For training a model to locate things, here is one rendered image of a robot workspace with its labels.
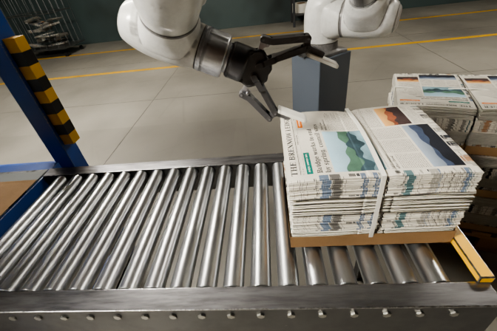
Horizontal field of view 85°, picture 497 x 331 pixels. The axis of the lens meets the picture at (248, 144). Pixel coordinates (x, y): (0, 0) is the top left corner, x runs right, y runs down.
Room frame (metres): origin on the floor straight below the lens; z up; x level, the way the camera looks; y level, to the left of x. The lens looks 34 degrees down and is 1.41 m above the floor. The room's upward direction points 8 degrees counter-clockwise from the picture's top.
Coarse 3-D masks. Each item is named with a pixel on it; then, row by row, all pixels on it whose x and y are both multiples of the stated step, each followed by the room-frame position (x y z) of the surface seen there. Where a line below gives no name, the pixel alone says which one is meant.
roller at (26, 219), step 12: (60, 180) 0.83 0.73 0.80; (48, 192) 0.77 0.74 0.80; (36, 204) 0.71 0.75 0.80; (24, 216) 0.66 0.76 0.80; (36, 216) 0.67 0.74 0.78; (12, 228) 0.61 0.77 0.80; (24, 228) 0.62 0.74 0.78; (0, 240) 0.57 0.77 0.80; (12, 240) 0.58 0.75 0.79; (0, 252) 0.53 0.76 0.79
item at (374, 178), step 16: (352, 112) 0.65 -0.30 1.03; (352, 128) 0.57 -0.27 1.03; (368, 128) 0.56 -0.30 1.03; (368, 160) 0.44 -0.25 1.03; (384, 160) 0.43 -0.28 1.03; (368, 176) 0.39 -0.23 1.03; (368, 192) 0.39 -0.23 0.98; (384, 192) 0.39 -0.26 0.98; (368, 208) 0.39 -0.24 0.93; (384, 208) 0.39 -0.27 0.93; (368, 224) 0.40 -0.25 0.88; (384, 224) 0.39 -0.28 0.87
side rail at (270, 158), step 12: (240, 156) 0.83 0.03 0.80; (252, 156) 0.82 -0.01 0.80; (264, 156) 0.81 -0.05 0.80; (276, 156) 0.80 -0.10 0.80; (60, 168) 0.91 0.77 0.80; (72, 168) 0.90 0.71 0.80; (84, 168) 0.89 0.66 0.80; (96, 168) 0.87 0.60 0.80; (108, 168) 0.86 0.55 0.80; (120, 168) 0.85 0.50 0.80; (132, 168) 0.84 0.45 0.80; (144, 168) 0.83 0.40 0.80; (156, 168) 0.82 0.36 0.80; (168, 168) 0.81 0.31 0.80; (180, 168) 0.81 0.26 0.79; (216, 168) 0.79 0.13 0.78; (252, 168) 0.78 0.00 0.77; (48, 180) 0.87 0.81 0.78; (180, 180) 0.81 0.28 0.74; (216, 180) 0.80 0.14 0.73; (252, 180) 0.78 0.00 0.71
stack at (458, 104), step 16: (400, 80) 1.25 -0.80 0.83; (416, 80) 1.22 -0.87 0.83; (432, 80) 1.20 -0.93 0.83; (448, 80) 1.18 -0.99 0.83; (464, 80) 1.16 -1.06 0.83; (480, 80) 1.13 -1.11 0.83; (496, 80) 1.11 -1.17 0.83; (400, 96) 1.08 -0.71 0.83; (416, 96) 1.06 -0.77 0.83; (432, 96) 1.04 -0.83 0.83; (448, 96) 1.02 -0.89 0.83; (464, 96) 1.00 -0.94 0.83; (480, 96) 0.99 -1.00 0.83; (496, 96) 0.97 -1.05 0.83; (432, 112) 0.96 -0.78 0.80; (448, 112) 0.93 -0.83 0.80; (464, 112) 0.91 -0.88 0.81; (480, 112) 0.90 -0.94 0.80; (496, 112) 0.87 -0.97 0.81; (448, 128) 0.93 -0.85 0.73; (464, 128) 0.90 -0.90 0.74; (480, 128) 0.89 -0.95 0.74; (496, 128) 0.87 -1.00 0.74; (480, 144) 0.87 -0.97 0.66; (496, 144) 0.85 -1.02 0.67; (480, 160) 0.86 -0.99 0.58; (496, 160) 0.84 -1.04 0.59; (496, 176) 0.83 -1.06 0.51; (480, 208) 0.83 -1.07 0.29; (496, 208) 0.81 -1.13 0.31; (480, 224) 0.82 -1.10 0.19; (496, 224) 0.79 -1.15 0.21; (480, 240) 0.80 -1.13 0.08; (496, 240) 0.78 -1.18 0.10
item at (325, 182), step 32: (288, 128) 0.61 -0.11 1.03; (320, 128) 0.59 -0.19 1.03; (288, 160) 0.47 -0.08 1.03; (320, 160) 0.46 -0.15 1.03; (352, 160) 0.45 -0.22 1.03; (288, 192) 0.41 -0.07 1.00; (320, 192) 0.40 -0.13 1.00; (352, 192) 0.39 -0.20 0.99; (320, 224) 0.40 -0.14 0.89; (352, 224) 0.40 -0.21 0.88
